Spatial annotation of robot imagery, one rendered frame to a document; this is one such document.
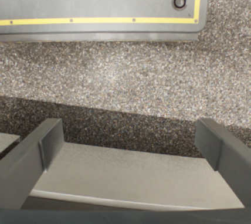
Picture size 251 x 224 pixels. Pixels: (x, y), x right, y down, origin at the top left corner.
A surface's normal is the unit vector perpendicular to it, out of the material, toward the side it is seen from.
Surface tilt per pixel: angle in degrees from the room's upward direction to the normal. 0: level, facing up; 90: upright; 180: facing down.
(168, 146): 0
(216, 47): 0
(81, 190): 90
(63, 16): 0
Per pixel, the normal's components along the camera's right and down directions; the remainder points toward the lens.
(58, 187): 0.14, -0.95
